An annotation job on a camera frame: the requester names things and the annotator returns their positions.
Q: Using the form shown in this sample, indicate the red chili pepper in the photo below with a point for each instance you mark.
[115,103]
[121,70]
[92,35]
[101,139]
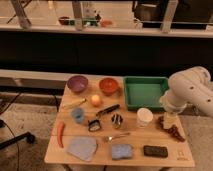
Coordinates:
[60,129]

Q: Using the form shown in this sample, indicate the yellow banana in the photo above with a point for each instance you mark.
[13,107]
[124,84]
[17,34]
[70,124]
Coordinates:
[76,103]

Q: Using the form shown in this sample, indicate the black chair base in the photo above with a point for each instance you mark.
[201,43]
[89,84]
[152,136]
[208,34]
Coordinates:
[30,138]

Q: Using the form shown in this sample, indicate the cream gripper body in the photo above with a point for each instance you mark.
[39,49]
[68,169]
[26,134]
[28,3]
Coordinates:
[169,120]

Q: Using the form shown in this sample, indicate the blue folded cloth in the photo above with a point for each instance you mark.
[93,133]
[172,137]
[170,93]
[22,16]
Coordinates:
[82,147]

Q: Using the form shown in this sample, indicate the orange bowl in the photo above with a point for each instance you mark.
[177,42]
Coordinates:
[108,86]

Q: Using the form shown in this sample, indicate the dark red background bowl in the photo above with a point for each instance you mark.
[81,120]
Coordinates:
[64,20]

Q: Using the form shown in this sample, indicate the black sponge block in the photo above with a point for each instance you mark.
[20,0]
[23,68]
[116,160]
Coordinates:
[155,151]

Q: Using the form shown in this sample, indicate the wooden table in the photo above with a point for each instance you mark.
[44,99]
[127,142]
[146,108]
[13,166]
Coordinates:
[179,153]

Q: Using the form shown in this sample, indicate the purple bowl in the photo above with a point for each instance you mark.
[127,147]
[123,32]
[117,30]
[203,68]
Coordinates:
[77,83]

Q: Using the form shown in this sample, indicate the blue sponge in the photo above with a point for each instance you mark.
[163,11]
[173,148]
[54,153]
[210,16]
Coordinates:
[121,151]

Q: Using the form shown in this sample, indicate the orange background plate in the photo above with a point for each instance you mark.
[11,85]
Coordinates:
[106,23]

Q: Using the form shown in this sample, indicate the small black metal tin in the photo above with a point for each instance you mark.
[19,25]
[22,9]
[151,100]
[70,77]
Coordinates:
[94,125]

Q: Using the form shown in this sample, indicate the orange round fruit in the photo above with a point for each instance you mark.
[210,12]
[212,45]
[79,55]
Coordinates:
[95,100]

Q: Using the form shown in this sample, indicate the blue plastic cup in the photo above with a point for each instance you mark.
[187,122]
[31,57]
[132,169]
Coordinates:
[78,114]

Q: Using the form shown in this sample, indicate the metal spoon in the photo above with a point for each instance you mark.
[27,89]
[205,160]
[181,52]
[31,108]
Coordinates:
[110,138]

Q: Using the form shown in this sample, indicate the dark red grape bunch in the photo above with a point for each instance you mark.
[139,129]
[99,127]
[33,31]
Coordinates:
[172,131]

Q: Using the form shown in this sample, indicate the green plastic tray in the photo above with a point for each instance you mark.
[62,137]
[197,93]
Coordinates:
[141,91]

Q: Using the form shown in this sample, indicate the white paper cup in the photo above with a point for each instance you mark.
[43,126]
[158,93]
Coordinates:
[144,117]

